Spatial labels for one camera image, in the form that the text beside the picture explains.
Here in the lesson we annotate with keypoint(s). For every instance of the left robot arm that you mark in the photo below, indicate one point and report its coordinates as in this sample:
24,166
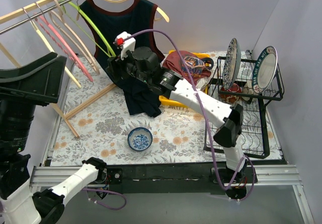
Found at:
18,203

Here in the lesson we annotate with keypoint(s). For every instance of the floral tablecloth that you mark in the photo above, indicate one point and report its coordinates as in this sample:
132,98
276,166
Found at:
103,127

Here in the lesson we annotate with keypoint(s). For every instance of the black wire dish rack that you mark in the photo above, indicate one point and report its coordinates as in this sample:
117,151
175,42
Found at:
259,139

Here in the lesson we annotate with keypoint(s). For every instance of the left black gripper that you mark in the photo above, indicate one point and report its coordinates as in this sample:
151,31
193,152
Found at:
23,93

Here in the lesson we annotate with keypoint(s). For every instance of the blue white ceramic bowl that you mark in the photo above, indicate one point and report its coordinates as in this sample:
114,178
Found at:
139,139

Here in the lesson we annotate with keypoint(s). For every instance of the pink plastic hanger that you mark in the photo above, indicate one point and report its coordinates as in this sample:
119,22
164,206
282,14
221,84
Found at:
60,42

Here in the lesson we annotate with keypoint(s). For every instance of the cream plastic hanger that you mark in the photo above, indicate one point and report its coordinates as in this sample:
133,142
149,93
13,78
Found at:
52,55

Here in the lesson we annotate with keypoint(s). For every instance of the wooden clothes rack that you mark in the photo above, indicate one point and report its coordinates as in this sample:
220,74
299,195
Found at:
29,8

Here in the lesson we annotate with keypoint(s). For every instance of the red patterned bowl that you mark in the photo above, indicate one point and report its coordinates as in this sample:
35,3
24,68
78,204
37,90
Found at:
228,96

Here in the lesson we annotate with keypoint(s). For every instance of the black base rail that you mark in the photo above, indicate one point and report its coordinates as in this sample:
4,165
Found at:
161,178

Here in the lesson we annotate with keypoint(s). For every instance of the red teal tank top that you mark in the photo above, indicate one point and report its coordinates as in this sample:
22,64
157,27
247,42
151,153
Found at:
198,67

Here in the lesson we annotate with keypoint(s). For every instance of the cream white tank top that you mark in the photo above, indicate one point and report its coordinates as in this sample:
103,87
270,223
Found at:
202,83

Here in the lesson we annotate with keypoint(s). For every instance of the floral patterned plate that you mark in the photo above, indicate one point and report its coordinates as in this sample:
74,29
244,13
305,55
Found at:
231,64

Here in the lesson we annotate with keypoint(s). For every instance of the yellow plastic bin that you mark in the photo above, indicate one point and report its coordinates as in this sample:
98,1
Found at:
168,102

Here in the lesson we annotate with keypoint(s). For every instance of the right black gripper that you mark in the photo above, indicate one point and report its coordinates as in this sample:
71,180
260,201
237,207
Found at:
113,68

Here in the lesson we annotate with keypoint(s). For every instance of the lime green hanger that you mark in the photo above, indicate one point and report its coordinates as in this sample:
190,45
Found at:
109,52

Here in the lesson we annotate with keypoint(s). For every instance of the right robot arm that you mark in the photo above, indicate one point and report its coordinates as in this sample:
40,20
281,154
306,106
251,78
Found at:
143,65

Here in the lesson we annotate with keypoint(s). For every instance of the green rimmed white plate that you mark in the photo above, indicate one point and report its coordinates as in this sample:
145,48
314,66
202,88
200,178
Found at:
264,69

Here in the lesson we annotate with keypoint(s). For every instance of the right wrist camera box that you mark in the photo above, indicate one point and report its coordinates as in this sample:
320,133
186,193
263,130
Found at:
125,42

